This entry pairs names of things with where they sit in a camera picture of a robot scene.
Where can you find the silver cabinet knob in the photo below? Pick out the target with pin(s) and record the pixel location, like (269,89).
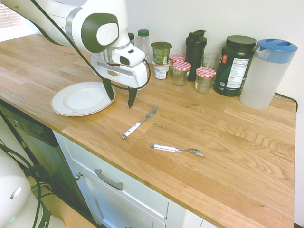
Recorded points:
(78,176)

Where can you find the clear glass tumbler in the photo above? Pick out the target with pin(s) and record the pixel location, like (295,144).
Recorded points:
(211,60)

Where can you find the clear bottle with green lid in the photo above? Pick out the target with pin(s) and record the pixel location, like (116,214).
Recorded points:
(143,41)

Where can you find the white yogurt cup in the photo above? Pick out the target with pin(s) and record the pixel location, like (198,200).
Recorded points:
(161,71)

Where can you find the clear pitcher with blue lid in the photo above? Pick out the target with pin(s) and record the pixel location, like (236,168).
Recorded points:
(263,78)

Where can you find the white plate with gold rim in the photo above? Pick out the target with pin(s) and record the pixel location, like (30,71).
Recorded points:
(80,99)

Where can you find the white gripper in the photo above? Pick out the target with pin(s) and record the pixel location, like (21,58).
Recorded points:
(133,76)

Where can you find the green yogurt cup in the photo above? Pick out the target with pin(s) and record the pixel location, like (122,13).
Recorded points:
(161,53)

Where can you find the black shaker bottle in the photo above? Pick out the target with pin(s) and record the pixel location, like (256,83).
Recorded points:
(194,52)

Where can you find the dark dishwasher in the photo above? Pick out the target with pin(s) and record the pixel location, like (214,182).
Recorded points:
(47,154)

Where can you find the white window blind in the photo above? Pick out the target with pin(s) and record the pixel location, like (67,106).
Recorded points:
(9,21)

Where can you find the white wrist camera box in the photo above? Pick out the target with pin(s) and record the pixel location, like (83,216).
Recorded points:
(133,55)

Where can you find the black protein powder tub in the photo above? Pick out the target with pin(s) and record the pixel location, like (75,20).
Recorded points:
(235,66)

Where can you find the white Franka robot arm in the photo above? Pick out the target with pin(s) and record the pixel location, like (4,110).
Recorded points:
(71,14)

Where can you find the glass jar red checkered lid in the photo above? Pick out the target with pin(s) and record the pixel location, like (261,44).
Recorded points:
(181,73)
(204,80)
(177,58)

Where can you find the spice jar with dark lid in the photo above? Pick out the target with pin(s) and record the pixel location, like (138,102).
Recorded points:
(131,36)

